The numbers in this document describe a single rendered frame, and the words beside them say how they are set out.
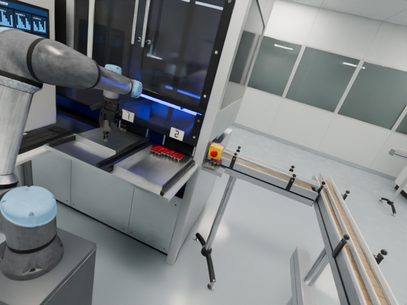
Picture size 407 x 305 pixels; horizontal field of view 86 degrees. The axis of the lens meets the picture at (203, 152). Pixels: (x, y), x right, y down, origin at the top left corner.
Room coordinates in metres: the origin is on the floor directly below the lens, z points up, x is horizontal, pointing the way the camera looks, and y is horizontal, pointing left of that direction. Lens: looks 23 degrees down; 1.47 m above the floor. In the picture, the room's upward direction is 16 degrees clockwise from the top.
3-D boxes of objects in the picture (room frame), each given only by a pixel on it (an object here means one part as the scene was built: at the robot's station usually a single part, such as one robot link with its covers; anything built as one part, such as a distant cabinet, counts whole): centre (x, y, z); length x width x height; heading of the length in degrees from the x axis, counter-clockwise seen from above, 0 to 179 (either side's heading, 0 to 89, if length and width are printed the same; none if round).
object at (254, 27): (1.65, -0.10, 1.51); 0.85 x 0.01 x 0.59; 168
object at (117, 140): (1.19, 0.53, 0.90); 0.34 x 0.26 x 0.04; 168
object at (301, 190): (1.26, -0.38, 0.92); 0.69 x 0.15 x 0.16; 78
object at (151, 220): (1.87, 0.90, 0.44); 2.06 x 1.00 x 0.88; 78
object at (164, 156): (1.12, 0.20, 0.90); 0.18 x 0.02 x 0.05; 77
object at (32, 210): (0.44, 0.42, 0.96); 0.13 x 0.12 x 0.14; 89
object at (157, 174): (1.01, 0.22, 0.90); 0.34 x 0.26 x 0.04; 167
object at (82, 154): (1.09, 0.38, 0.87); 0.70 x 0.48 x 0.02; 78
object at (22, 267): (0.44, 0.41, 0.84); 0.15 x 0.15 x 0.10
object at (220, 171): (1.22, -0.09, 0.87); 0.14 x 0.13 x 0.02; 168
